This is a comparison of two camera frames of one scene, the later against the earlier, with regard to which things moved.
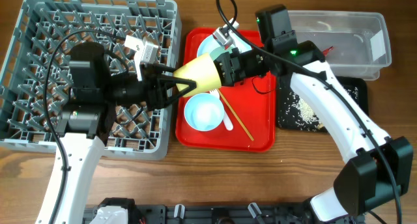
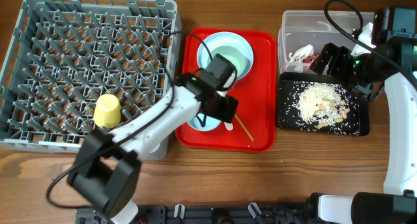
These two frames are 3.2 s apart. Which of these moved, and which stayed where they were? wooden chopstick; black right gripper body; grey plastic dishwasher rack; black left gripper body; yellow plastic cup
Moved: black left gripper body; yellow plastic cup; black right gripper body
Stayed: wooden chopstick; grey plastic dishwasher rack
